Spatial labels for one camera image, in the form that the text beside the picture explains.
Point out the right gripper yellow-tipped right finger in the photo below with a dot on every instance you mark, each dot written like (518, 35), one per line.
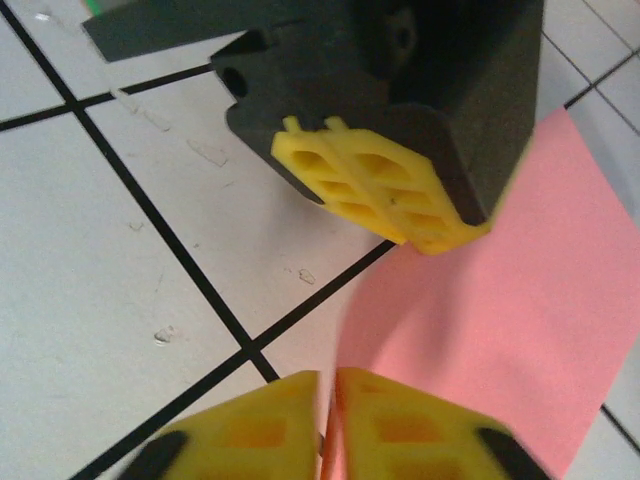
(415, 440)

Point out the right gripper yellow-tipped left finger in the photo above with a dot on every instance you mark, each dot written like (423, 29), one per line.
(260, 435)

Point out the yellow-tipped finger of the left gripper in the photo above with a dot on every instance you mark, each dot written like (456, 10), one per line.
(425, 220)
(320, 175)

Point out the pink cloth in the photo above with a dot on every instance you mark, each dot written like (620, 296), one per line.
(475, 325)

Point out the white gridded table mat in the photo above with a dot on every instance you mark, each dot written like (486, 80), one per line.
(125, 250)

